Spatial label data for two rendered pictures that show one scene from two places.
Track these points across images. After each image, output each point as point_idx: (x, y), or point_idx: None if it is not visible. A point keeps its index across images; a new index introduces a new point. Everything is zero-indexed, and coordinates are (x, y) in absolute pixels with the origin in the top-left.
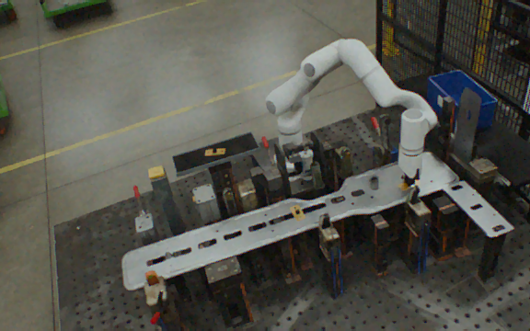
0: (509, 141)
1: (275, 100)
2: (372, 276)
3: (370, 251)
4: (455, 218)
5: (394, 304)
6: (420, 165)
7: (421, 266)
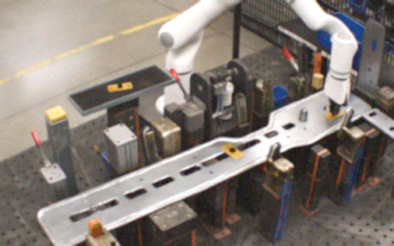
0: None
1: (174, 31)
2: (304, 216)
3: (294, 195)
4: (376, 142)
5: (332, 236)
6: (349, 90)
7: (348, 197)
